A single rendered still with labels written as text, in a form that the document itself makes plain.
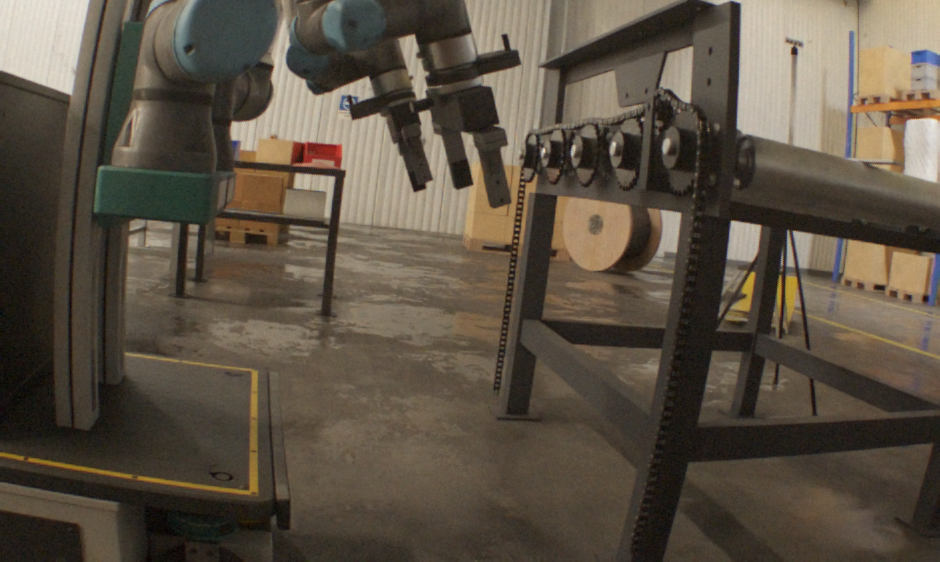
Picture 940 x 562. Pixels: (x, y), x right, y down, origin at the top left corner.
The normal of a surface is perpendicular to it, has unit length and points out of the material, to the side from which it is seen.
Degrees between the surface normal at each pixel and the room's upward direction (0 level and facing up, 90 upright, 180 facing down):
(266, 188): 90
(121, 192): 90
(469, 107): 98
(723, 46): 90
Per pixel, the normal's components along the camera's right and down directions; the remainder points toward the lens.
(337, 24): -0.76, 0.37
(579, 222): -0.78, -0.04
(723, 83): -0.98, -0.10
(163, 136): 0.40, -0.18
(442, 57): -0.18, 0.38
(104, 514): 0.25, 0.11
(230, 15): 0.58, 0.26
